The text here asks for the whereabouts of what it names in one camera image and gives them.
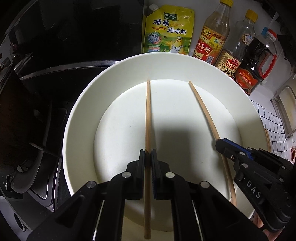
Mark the dark soy sauce jug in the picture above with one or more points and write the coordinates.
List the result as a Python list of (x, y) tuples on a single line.
[(258, 61)]

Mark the white black grid cloth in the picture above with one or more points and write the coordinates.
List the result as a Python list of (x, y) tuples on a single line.
[(275, 131)]

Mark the vinegar bottle yellow cap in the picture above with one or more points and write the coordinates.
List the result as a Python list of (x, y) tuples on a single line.
[(214, 33)]

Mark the metal tray rack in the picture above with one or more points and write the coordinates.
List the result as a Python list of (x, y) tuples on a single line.
[(284, 105)]

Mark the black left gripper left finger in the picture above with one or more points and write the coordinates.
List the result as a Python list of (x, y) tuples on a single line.
[(95, 211)]

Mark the black gas stove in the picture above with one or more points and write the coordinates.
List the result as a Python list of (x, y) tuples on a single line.
[(50, 51)]

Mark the white round bowl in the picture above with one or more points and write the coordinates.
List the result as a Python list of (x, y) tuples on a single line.
[(106, 129)]

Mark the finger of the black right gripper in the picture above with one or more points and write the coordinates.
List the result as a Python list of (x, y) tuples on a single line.
[(200, 211)]

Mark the yellow seasoning pouch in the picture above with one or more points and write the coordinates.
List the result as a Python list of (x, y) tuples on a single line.
[(168, 29)]

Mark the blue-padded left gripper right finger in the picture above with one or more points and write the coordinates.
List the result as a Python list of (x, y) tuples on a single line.
[(230, 148)]

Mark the soy sauce bottle yellow cap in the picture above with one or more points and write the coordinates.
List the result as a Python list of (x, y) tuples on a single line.
[(240, 38)]

